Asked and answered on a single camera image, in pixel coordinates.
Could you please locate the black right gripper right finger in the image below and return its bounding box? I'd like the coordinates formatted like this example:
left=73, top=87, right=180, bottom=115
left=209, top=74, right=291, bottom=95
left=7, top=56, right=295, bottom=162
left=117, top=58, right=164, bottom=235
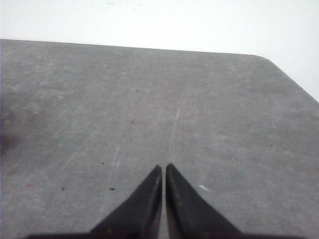
left=165, top=163, right=242, bottom=239

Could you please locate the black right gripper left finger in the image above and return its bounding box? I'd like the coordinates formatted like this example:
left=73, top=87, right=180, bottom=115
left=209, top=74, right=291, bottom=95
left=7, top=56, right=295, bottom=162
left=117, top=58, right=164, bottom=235
left=88, top=165, right=163, bottom=239

